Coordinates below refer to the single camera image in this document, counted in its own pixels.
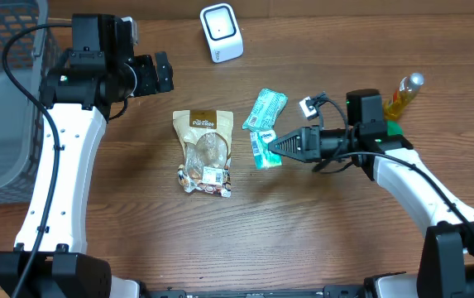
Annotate Kleenex tissue pack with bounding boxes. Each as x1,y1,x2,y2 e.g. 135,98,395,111
250,130,282,170

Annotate teal snack packet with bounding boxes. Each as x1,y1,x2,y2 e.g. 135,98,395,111
242,88,288,132

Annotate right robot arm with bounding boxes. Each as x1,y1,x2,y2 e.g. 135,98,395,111
269,89,474,297

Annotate white barcode scanner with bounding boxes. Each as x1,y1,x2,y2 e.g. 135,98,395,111
199,2,244,63

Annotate grey plastic mesh basket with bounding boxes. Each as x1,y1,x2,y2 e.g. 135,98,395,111
0,0,49,204

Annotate green lid white jar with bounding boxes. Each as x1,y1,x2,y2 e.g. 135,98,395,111
386,120,404,136

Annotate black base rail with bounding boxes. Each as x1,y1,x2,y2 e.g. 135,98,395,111
141,272,418,298

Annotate brown white snack bag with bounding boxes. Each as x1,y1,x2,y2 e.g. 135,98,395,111
173,110,233,198

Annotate yellow liquid bottle grey cap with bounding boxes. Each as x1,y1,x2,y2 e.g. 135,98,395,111
382,73,424,121

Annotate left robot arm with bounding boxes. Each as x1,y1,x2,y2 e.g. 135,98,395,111
0,14,174,298

